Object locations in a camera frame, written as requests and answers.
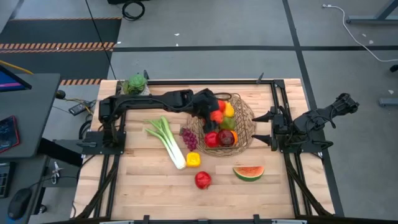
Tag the green white celery stalk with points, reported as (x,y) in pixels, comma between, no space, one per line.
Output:
(174,149)

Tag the yellow bell pepper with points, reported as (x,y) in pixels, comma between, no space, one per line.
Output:
(193,159)

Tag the dark red apple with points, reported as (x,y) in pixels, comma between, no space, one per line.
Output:
(226,137)

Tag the black caster wheel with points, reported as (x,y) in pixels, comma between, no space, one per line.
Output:
(395,68)

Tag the watermelon slice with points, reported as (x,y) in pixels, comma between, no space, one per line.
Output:
(248,173)

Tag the black power adapter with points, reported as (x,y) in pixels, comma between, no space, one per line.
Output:
(80,108)

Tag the black computer mouse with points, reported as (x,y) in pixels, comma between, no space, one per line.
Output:
(19,203)

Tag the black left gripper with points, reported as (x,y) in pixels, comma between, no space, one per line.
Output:
(202,104)

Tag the black hazard-striped floor mat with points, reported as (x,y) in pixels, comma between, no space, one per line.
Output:
(62,31)

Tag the succulent in white patterned pot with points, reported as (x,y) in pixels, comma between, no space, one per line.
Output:
(135,84)

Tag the red-orange peach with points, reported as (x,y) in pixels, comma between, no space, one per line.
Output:
(221,105)

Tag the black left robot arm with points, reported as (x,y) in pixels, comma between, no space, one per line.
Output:
(149,101)

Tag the black lower shelf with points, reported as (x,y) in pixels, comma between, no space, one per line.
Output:
(70,182)

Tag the black frame bracket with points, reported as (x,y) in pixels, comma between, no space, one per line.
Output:
(146,219)
(260,79)
(256,218)
(145,75)

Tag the dark grey side desk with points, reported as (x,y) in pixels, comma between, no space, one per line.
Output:
(34,109)

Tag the white pliers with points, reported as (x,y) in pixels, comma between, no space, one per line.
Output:
(56,170)

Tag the red-edged tablet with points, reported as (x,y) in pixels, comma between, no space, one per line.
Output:
(7,133)

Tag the black keyboard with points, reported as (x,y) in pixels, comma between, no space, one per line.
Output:
(3,183)

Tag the grey table leg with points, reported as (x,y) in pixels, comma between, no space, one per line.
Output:
(367,20)

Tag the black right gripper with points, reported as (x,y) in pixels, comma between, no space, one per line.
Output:
(281,124)

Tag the purple grape bunch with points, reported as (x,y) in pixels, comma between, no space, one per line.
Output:
(189,139)

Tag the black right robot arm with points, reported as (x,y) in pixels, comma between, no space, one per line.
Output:
(314,119)

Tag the green pear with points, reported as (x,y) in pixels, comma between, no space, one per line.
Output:
(228,124)

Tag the red tomato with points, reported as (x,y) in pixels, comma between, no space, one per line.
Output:
(216,116)

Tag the grey furniture foot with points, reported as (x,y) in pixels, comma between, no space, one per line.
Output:
(388,102)

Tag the orange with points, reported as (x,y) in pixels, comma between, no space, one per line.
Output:
(236,137)

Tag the computer monitor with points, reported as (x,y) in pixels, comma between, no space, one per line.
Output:
(9,82)

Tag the black aluminium table frame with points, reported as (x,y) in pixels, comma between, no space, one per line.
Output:
(233,82)

